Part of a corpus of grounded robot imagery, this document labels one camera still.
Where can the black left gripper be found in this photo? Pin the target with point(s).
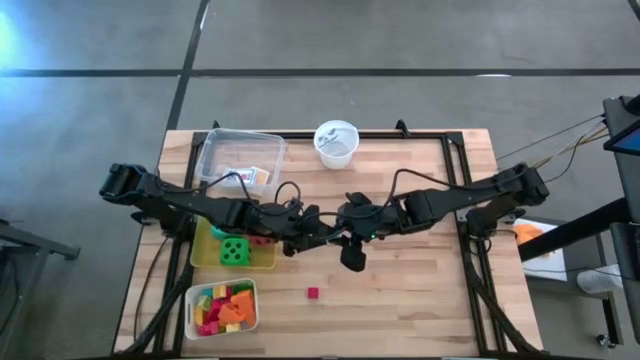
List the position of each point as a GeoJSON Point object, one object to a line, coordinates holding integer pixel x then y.
{"type": "Point", "coordinates": [285, 225]}

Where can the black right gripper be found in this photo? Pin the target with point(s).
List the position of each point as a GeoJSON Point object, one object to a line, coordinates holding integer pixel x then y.
{"type": "Point", "coordinates": [367, 217]}

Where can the pink foam die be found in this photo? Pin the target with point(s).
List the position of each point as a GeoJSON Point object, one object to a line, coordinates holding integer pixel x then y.
{"type": "Point", "coordinates": [262, 241]}

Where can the green foam die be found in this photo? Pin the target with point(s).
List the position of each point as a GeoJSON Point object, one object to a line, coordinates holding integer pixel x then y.
{"type": "Point", "coordinates": [235, 251]}

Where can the long orange brick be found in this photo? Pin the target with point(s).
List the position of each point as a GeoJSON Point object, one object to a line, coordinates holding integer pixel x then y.
{"type": "Point", "coordinates": [246, 302]}

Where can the teal foam die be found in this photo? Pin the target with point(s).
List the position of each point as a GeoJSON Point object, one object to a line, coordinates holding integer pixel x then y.
{"type": "Point", "coordinates": [218, 233]}

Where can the translucent white cup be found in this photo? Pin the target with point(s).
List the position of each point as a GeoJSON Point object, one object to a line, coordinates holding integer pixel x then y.
{"type": "Point", "coordinates": [336, 144]}

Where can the yellow small brick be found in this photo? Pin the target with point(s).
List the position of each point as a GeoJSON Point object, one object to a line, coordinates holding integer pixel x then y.
{"type": "Point", "coordinates": [232, 328]}
{"type": "Point", "coordinates": [220, 291]}

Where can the cyan small brick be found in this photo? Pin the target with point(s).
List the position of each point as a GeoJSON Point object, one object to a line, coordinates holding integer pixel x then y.
{"type": "Point", "coordinates": [206, 292]}

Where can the red double brick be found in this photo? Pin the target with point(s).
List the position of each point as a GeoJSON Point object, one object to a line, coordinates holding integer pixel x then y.
{"type": "Point", "coordinates": [216, 309]}
{"type": "Point", "coordinates": [209, 328]}

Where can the light green small brick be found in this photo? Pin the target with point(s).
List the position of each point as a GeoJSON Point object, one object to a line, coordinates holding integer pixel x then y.
{"type": "Point", "coordinates": [204, 302]}

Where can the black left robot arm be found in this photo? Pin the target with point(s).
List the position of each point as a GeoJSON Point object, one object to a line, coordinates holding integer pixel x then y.
{"type": "Point", "coordinates": [175, 200]}

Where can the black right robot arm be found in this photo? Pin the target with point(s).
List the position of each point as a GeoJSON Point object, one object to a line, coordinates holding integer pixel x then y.
{"type": "Point", "coordinates": [465, 197]}

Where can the small red brick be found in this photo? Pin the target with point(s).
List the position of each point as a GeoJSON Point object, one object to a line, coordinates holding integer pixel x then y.
{"type": "Point", "coordinates": [313, 293]}

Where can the yellow translucent tray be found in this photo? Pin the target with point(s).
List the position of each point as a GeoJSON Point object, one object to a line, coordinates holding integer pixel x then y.
{"type": "Point", "coordinates": [205, 250]}

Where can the clear plastic bin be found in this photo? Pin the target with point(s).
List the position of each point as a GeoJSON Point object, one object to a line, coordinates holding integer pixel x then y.
{"type": "Point", "coordinates": [240, 150]}

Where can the white plastic bin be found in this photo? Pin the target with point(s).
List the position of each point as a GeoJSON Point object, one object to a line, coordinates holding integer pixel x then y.
{"type": "Point", "coordinates": [190, 310]}

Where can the orange crumpled object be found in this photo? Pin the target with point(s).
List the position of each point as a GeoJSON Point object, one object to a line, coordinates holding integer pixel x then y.
{"type": "Point", "coordinates": [529, 232]}

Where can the white paper sheet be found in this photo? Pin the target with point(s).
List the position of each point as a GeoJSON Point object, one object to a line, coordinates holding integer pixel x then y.
{"type": "Point", "coordinates": [545, 260]}

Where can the black slanted beam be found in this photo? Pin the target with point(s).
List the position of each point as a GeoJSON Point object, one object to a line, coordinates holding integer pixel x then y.
{"type": "Point", "coordinates": [575, 230]}

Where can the person's foot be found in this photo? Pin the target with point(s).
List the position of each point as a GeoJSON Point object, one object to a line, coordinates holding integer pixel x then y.
{"type": "Point", "coordinates": [597, 279]}

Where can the black caster wheel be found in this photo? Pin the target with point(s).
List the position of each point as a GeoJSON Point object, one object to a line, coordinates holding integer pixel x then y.
{"type": "Point", "coordinates": [605, 341]}

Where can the grey metal stand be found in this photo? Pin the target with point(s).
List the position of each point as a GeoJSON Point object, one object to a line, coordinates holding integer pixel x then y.
{"type": "Point", "coordinates": [30, 240]}

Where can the black equipment stand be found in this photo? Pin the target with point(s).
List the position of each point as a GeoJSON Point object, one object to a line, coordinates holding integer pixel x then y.
{"type": "Point", "coordinates": [627, 180]}

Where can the blue screen monitor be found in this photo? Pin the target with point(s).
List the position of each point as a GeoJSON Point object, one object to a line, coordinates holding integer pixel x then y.
{"type": "Point", "coordinates": [627, 142]}

